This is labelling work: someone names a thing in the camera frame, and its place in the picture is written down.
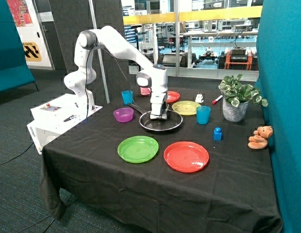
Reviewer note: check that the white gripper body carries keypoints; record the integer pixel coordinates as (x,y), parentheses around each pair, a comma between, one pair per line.
(158,103)

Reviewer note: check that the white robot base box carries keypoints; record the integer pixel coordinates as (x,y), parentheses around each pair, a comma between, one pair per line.
(57,116)

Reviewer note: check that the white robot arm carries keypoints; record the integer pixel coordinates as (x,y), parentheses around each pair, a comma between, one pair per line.
(151,76)

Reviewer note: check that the black frying pan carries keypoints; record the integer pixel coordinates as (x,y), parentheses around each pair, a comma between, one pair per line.
(173,121)

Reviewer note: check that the small red plate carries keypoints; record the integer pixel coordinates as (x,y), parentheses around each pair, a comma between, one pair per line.
(172,96)

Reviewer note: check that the pink mug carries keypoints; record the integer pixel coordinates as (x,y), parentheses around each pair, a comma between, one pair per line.
(145,91)

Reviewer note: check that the yellow plate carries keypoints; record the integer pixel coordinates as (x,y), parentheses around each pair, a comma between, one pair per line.
(185,107)

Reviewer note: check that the purple plastic bowl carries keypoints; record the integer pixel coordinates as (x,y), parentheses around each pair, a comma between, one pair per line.
(123,115)

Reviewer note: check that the blue cup near robot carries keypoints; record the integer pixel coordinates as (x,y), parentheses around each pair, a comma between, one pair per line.
(127,97)

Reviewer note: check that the green plate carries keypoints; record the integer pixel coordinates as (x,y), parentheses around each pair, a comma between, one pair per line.
(138,149)

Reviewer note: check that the white power adapter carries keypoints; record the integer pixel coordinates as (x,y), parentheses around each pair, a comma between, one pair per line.
(199,98)

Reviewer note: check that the blue cup right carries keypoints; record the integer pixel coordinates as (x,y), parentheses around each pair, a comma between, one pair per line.
(203,113)

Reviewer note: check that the large red plate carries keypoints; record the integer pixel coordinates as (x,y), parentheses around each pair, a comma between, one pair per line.
(185,156)

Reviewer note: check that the red marker pen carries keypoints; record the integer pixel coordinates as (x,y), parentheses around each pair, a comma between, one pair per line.
(217,100)

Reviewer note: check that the blue toy block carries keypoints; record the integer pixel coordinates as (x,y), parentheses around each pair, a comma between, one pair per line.
(217,134)

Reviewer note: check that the black tablecloth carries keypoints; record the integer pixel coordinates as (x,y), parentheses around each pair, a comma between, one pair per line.
(233,193)

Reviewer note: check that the potted plant grey pot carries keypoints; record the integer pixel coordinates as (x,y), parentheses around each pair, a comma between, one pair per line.
(237,97)

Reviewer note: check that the brown teddy bear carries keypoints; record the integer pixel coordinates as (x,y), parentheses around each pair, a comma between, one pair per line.
(260,137)

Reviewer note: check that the teal sofa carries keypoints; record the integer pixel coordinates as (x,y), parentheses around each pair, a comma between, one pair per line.
(14,71)

